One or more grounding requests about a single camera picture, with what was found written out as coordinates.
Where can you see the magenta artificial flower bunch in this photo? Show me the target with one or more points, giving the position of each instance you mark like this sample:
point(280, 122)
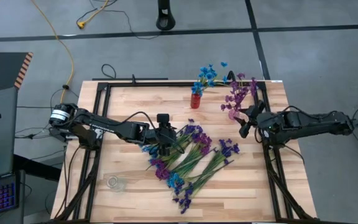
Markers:
point(162, 171)
point(238, 93)
point(205, 143)

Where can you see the black curved hook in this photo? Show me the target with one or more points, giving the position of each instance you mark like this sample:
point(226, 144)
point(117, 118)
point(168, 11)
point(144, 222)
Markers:
point(230, 73)

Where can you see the clear glass vase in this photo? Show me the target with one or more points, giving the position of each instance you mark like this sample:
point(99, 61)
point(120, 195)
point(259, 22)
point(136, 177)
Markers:
point(114, 183)

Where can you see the grey desk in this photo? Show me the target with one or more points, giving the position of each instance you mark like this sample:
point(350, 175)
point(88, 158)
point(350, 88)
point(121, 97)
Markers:
point(2, 140)

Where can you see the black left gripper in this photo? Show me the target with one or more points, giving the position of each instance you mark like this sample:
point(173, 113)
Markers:
point(165, 135)

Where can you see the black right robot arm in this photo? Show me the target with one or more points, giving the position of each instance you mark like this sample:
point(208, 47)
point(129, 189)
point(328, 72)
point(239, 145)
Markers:
point(306, 123)

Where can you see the black aluminium table frame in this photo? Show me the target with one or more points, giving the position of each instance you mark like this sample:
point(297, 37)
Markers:
point(151, 84)

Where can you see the large black orange-striped mat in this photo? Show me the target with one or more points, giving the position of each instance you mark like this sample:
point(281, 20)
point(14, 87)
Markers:
point(2, 71)

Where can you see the black desk base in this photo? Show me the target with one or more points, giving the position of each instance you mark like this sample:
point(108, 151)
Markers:
point(36, 168)

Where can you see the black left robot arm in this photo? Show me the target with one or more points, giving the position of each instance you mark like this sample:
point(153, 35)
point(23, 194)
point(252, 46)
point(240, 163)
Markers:
point(117, 127)

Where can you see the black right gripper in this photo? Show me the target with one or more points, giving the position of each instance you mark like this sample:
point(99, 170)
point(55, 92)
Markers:
point(259, 119)

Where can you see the black stand base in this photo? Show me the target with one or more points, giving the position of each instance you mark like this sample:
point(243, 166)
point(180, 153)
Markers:
point(165, 21)

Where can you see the pink glass vase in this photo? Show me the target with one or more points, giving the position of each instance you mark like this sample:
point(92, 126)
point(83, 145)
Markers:
point(232, 114)

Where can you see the black power brick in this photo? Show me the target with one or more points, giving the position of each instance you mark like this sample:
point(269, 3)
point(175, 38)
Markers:
point(54, 133)

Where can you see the red glass vase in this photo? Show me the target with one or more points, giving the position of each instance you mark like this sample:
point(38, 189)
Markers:
point(195, 102)

